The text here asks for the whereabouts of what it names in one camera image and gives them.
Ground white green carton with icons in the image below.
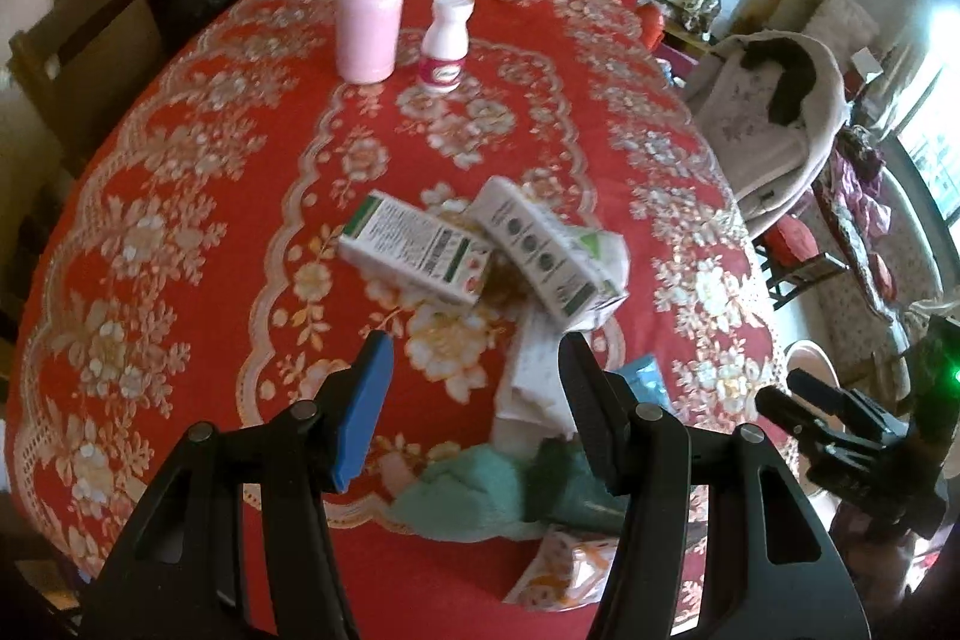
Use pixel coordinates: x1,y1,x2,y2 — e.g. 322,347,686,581
469,175,629,322

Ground pink thermos bottle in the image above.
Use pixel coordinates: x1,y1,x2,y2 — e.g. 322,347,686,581
334,0,404,84

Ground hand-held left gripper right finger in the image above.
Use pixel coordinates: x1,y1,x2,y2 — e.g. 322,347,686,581
559,334,875,640

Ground blue packet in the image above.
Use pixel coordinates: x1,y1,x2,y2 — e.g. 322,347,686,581
607,351,672,417

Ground teal fuzzy cloth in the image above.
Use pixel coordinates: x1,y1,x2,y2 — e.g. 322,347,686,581
386,441,631,543

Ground purple clothes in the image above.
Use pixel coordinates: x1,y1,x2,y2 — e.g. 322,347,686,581
832,126,901,221

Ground white paper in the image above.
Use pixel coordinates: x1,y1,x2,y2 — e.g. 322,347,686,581
491,306,593,453

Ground red cushion stool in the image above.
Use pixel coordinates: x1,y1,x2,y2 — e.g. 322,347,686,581
757,212,848,311

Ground white green carton with barcode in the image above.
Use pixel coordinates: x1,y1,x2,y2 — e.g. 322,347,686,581
337,192,496,305

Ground white round bin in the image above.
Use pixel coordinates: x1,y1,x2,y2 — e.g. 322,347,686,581
784,340,845,401

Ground red floral tablecloth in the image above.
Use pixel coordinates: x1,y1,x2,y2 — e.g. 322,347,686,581
4,0,788,637

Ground orange white snack wrapper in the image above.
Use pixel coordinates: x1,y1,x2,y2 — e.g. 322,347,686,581
504,524,627,611

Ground white bottle with pink label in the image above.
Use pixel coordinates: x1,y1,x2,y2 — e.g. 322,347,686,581
416,0,473,95

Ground white green tissue pack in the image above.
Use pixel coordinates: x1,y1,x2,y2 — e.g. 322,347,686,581
555,226,632,333

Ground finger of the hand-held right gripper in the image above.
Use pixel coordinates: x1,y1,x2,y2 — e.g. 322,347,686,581
755,385,826,444
786,368,857,417

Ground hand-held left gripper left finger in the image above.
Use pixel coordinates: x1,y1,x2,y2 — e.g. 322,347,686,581
79,331,395,640

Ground wooden chair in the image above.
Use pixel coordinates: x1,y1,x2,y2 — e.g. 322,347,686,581
7,0,166,176

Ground floral sofa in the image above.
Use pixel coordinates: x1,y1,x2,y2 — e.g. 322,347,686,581
810,122,946,386

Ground black cloth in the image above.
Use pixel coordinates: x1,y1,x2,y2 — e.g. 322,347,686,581
739,40,818,125

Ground red chair cushion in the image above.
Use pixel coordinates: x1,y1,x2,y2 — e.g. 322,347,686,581
637,2,666,50

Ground beige coat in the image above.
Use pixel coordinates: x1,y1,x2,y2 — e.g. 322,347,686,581
686,31,852,236

